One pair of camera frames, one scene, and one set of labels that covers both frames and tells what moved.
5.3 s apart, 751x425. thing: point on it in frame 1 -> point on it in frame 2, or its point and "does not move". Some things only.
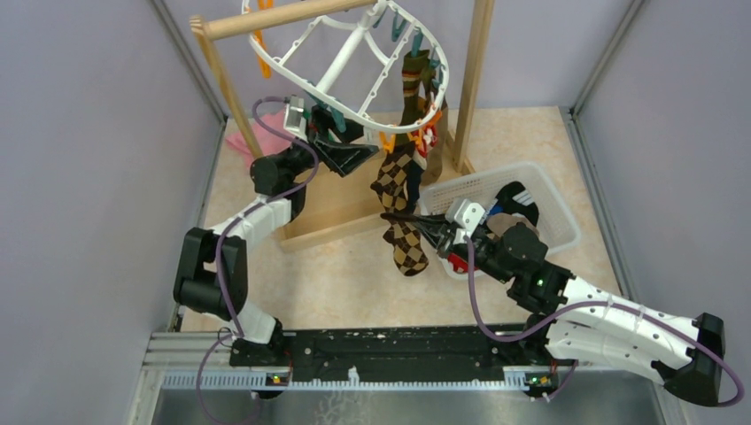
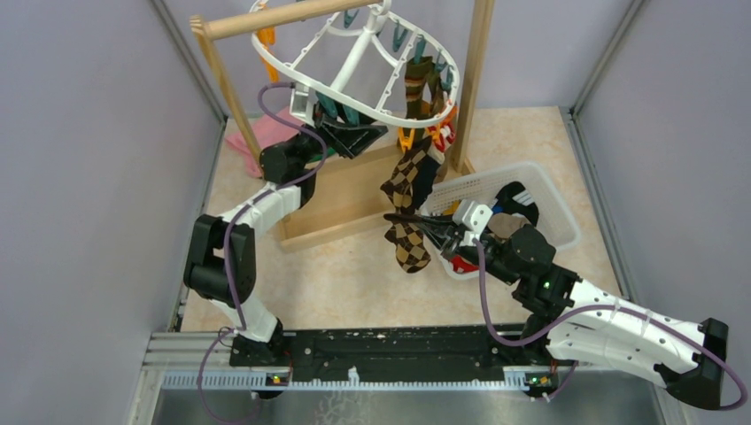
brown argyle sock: [390, 183] -> [399, 187]
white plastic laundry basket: [557, 229] does not move
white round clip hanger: [375, 62] does not move
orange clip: [266, 65] -> [267, 38]
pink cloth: [268, 143] does not move
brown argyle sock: [407, 253] does not move
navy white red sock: [416, 167] -> [435, 156]
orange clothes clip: [389, 145] -> [406, 142]
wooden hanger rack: [344, 197] does not move
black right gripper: [445, 230] does not move
